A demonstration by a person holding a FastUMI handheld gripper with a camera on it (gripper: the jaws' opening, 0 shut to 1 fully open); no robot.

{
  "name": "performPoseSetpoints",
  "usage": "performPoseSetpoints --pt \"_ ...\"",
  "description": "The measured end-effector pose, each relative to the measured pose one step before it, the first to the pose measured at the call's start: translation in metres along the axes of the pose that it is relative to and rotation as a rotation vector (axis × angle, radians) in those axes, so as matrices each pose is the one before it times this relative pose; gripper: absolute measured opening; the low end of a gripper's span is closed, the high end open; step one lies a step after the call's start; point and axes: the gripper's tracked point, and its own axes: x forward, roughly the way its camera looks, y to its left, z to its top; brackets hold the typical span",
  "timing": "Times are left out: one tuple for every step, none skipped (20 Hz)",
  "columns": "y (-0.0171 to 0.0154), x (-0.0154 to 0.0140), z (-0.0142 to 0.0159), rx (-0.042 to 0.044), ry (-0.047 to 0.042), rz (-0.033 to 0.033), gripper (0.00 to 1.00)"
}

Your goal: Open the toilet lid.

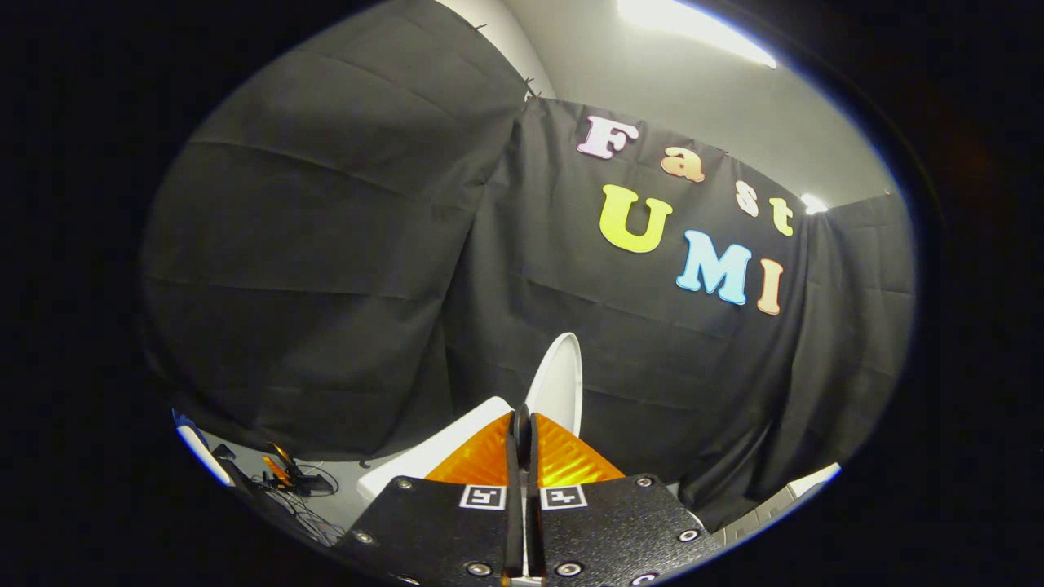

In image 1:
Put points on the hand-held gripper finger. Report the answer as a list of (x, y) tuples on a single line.
[(535, 465), (515, 465)]

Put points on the white toilet lid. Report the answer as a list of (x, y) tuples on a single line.
[(561, 383)]

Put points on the orange black tool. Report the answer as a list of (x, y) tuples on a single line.
[(285, 469)]

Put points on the black backdrop cloth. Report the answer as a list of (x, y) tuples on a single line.
[(326, 285)]

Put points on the white blue-edged panel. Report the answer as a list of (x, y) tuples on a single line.
[(200, 448)]

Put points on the long ceiling light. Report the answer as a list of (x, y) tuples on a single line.
[(814, 204)]

